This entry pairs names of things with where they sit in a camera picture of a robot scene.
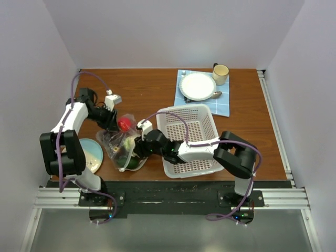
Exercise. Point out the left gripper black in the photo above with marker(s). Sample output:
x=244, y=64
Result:
x=110, y=122

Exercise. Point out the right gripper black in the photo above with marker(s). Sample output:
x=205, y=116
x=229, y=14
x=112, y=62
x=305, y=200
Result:
x=140, y=147

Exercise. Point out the clear zip top bag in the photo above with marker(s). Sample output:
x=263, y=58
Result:
x=112, y=141

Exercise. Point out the fake green pepper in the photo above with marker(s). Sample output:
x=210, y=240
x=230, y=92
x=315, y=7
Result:
x=130, y=164

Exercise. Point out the fake white cauliflower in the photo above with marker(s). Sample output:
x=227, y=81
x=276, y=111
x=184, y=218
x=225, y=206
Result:
x=129, y=144

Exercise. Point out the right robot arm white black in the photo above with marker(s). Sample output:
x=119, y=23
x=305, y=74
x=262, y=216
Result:
x=234, y=154

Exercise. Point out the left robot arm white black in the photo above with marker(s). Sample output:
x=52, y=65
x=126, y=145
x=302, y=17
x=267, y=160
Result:
x=62, y=152

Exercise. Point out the fake red apple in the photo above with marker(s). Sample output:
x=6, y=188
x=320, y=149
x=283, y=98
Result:
x=124, y=124

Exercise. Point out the blue beige ceramic plate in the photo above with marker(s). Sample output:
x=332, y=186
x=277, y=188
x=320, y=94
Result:
x=93, y=154

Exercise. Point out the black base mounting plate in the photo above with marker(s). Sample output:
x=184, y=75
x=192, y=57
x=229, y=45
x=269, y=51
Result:
x=173, y=197

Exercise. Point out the white perforated plastic basket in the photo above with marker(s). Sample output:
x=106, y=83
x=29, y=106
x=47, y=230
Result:
x=201, y=127

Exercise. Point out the white paper plate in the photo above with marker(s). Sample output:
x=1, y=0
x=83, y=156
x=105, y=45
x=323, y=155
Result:
x=197, y=86

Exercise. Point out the metal spoon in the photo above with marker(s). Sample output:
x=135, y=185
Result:
x=216, y=95

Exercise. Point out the cream enamel mug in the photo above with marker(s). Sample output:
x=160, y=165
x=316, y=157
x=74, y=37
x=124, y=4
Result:
x=220, y=73

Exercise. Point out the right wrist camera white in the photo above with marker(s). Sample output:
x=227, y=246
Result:
x=144, y=126

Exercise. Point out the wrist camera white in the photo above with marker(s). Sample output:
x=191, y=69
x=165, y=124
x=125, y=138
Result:
x=144, y=126
x=111, y=100

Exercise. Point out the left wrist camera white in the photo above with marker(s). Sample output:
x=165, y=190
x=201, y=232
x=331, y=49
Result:
x=111, y=100

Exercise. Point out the aluminium frame rail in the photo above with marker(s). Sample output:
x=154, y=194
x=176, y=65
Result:
x=271, y=198

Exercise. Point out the right side aluminium rail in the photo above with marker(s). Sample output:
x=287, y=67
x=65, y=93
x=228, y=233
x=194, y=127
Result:
x=283, y=154

